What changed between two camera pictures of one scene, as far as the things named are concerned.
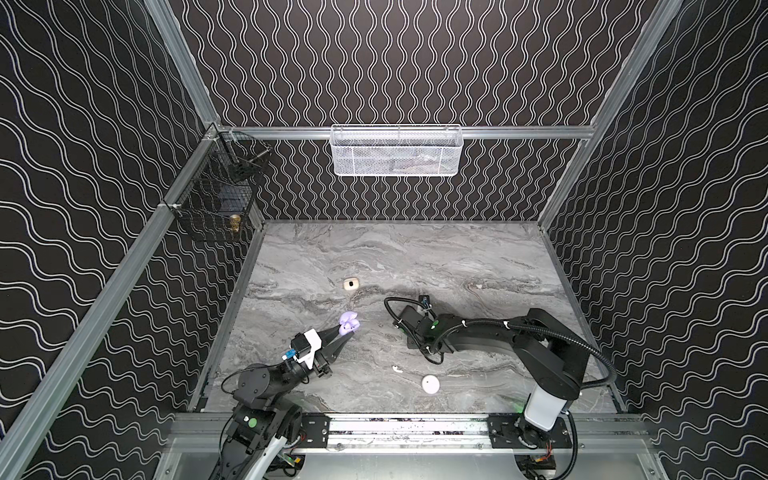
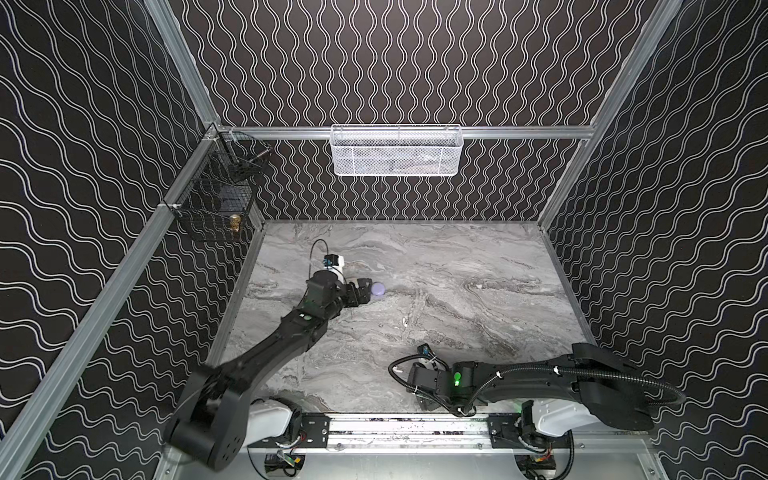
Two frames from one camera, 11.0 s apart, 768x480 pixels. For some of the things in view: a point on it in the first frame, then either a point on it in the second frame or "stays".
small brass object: x=235 y=222 stays
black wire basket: x=221 y=184 stays
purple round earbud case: x=348 y=322 to x=378 y=288
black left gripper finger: x=328 y=334 to x=365 y=283
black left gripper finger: x=332 y=350 to x=364 y=298
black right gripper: x=411 y=315 to x=422 y=382
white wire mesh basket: x=397 y=150 stays
